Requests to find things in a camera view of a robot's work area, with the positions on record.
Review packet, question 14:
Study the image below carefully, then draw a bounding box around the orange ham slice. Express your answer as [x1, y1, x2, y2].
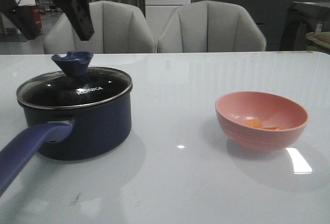
[244, 119, 263, 129]
[262, 126, 278, 130]

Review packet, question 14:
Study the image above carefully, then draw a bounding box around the dark blue saucepan purple handle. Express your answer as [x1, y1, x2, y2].
[0, 67, 134, 196]

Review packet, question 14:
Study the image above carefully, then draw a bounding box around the grey upholstered chair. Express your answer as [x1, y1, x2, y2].
[43, 1, 156, 54]
[157, 1, 267, 53]

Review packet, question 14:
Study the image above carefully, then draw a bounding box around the red bin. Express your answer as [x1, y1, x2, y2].
[25, 4, 42, 28]

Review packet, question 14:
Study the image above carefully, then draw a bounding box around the dark grey appliance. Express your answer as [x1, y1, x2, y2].
[279, 2, 329, 51]

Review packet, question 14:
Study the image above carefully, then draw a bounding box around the pink plastic bowl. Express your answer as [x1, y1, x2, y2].
[215, 91, 309, 151]

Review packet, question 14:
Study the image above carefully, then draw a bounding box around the left grey upholstered chair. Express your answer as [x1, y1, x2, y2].
[43, 1, 156, 54]

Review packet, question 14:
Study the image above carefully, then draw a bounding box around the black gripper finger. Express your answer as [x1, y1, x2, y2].
[1, 0, 41, 40]
[53, 0, 94, 41]

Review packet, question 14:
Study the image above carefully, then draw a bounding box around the glass lid with purple knob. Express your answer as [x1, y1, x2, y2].
[16, 51, 133, 110]

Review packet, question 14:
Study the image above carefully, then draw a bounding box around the right grey upholstered chair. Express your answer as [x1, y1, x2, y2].
[157, 1, 267, 53]

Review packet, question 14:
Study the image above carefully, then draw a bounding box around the beige cushion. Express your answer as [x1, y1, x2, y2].
[306, 31, 330, 54]

